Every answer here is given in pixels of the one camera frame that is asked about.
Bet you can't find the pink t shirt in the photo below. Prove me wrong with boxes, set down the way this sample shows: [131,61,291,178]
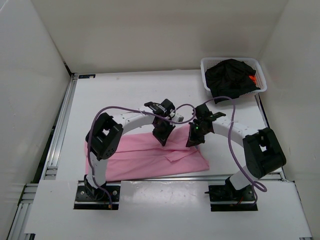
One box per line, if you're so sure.
[84,123,210,182]

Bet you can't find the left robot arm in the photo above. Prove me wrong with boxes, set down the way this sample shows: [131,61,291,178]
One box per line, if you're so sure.
[84,99,184,201]

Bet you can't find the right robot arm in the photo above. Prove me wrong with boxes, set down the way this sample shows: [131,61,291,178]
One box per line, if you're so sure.
[186,103,287,194]

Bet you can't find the black t shirt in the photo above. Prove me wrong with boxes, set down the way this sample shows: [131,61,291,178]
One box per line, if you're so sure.
[205,59,259,104]

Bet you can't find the white plastic basket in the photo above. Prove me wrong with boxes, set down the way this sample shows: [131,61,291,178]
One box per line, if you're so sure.
[200,57,268,97]

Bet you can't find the orange garment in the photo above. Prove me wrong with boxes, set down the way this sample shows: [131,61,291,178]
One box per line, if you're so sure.
[249,75,257,86]

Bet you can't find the white front cover board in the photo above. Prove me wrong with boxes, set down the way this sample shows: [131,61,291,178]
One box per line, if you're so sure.
[24,180,312,240]

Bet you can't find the blue table label sticker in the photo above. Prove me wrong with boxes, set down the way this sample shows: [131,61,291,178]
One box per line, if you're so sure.
[78,74,96,79]

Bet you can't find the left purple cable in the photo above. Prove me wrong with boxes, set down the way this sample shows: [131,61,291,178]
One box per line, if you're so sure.
[86,103,197,205]

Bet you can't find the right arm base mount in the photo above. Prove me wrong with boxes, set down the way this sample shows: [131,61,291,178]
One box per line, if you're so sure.
[205,183,258,212]

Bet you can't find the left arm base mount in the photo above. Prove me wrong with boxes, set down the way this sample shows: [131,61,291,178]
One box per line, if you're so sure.
[73,181,121,211]

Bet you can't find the aluminium table frame rail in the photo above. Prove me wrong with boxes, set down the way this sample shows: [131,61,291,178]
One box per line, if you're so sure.
[6,73,79,240]

